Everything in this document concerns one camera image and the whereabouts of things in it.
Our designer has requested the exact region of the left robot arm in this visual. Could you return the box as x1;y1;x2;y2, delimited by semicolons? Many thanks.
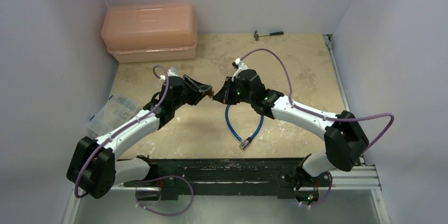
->
66;75;213;199

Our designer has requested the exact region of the brass padlock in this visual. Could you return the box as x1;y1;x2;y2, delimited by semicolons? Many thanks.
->
207;90;214;100

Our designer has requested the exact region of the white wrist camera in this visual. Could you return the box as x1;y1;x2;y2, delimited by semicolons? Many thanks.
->
232;58;249;81
159;67;179;81

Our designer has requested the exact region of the small black-handled hammer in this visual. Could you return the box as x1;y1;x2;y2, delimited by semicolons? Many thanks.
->
254;30;284;41

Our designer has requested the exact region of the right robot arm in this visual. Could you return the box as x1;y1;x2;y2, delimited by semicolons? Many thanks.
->
213;69;369;185

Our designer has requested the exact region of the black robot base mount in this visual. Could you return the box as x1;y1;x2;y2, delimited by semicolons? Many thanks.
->
124;157;330;201

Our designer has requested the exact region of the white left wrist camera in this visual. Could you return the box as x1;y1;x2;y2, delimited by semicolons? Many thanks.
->
159;67;179;81

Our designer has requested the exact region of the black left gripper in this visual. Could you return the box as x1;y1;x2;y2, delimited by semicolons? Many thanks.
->
173;76;211;110

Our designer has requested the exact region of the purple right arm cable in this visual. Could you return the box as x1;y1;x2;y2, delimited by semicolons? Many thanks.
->
238;48;395;209

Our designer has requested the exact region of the pink plastic toolbox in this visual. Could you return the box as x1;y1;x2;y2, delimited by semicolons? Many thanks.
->
101;3;198;63

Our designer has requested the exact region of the blue cable lock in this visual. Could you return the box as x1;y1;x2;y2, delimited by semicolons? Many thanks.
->
225;103;265;150

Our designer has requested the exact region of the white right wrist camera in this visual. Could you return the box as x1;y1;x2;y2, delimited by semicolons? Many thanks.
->
232;58;249;81

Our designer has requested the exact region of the clear plastic screw organizer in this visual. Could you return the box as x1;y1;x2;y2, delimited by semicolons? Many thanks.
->
87;93;141;139

